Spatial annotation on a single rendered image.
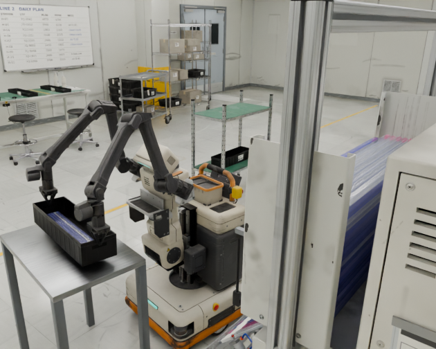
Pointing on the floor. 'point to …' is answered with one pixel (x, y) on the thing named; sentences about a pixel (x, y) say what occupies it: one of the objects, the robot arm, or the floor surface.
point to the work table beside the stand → (68, 279)
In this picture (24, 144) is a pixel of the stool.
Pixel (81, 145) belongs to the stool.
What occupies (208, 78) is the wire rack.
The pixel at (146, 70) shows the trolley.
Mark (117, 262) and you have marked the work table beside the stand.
